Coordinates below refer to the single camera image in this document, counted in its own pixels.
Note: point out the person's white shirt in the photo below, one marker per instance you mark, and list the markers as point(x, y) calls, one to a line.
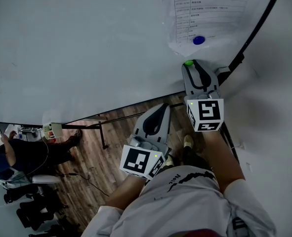
point(185, 206)

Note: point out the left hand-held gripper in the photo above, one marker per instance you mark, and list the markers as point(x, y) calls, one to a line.
point(136, 160)

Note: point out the printed paper sheet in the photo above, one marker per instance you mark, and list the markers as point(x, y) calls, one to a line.
point(205, 13)

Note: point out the person's left shoe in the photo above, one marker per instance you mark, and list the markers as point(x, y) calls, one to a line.
point(169, 160)

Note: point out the person's black trousers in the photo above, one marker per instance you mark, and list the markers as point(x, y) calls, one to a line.
point(195, 158)

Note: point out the person's right shoe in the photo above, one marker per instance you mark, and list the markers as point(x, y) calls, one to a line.
point(188, 141)

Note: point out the white whiteboard with black frame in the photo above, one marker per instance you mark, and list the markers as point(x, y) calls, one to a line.
point(86, 53)

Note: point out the white office chair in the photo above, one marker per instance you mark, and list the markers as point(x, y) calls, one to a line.
point(45, 179)

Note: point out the person's shoe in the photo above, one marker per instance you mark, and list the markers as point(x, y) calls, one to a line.
point(169, 160)
point(188, 141)

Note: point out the blue round magnet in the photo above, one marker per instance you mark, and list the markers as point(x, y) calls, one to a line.
point(198, 40)

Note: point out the small green object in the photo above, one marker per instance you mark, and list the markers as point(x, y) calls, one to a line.
point(188, 63)

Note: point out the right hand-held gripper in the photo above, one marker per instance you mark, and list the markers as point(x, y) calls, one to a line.
point(207, 112)

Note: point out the person's left forearm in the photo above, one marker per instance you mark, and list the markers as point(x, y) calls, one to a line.
point(126, 191)

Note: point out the white whiteboard tray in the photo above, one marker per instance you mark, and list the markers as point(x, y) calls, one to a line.
point(223, 70)

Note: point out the white power strip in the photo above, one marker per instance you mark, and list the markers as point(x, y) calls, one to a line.
point(52, 131)

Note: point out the person's right forearm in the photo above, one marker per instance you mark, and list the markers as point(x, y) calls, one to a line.
point(222, 157)

